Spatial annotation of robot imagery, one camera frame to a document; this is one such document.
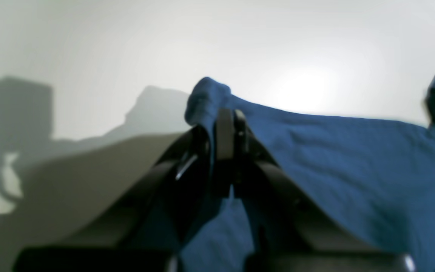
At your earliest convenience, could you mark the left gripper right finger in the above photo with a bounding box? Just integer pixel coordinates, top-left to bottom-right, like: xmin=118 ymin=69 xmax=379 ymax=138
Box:
xmin=216 ymin=109 xmax=416 ymax=272

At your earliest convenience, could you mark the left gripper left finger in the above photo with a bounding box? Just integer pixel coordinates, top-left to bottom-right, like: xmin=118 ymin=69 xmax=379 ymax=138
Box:
xmin=14 ymin=125 xmax=210 ymax=272

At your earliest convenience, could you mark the dark blue T-shirt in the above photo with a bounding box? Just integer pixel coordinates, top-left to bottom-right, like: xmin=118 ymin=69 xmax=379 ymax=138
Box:
xmin=134 ymin=70 xmax=435 ymax=272

